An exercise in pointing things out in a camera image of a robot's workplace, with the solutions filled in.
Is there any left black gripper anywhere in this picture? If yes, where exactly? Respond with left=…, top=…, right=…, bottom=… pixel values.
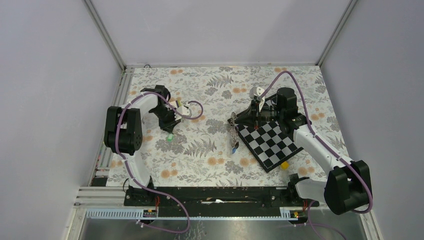
left=150, top=105, right=181, bottom=134

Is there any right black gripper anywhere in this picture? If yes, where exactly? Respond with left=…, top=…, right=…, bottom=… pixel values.
left=234, top=100, right=284, bottom=130

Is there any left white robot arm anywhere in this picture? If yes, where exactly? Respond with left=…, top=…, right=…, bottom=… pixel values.
left=103, top=85, right=190, bottom=206

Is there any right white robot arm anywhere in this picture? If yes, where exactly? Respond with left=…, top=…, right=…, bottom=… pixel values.
left=228, top=87, right=373, bottom=215

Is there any key with green tag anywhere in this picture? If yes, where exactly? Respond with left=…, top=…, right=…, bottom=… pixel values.
left=166, top=133, right=174, bottom=142

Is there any black white checkerboard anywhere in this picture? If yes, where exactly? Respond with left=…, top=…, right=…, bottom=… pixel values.
left=227, top=118, right=303, bottom=173

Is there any floral patterned mat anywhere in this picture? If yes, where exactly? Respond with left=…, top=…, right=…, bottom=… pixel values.
left=127, top=66, right=348, bottom=187

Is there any yellow cube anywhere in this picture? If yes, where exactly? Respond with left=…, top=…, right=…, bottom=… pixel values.
left=279, top=161, right=290, bottom=170

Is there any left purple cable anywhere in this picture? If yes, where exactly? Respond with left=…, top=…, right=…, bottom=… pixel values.
left=114, top=92, right=205, bottom=235

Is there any purple cable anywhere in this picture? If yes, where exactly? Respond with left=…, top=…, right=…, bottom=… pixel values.
left=258, top=70, right=374, bottom=240
left=114, top=92, right=205, bottom=235

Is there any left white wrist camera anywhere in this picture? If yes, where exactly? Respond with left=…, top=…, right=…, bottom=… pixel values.
left=172, top=100, right=192, bottom=120

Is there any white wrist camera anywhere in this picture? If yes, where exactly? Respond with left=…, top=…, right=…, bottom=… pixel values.
left=172, top=100, right=192, bottom=120
left=249, top=86, right=265, bottom=111

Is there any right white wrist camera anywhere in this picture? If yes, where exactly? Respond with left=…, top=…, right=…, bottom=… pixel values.
left=249, top=86, right=265, bottom=111

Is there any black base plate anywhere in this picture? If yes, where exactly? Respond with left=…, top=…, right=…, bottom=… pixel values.
left=123, top=186, right=312, bottom=217

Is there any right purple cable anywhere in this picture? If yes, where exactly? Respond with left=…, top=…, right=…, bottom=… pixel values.
left=258, top=70, right=374, bottom=240

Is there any slotted cable duct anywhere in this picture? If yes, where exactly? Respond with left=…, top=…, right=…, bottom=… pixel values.
left=85, top=205, right=298, bottom=221

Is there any right aluminium frame post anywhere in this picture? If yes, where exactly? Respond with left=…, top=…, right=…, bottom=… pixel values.
left=315, top=0, right=359, bottom=67

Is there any aluminium frame post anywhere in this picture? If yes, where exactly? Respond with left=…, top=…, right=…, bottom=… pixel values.
left=82, top=0, right=126, bottom=72
left=315, top=0, right=359, bottom=67

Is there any left aluminium frame post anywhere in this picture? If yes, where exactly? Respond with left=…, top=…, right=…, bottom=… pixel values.
left=82, top=0, right=126, bottom=72

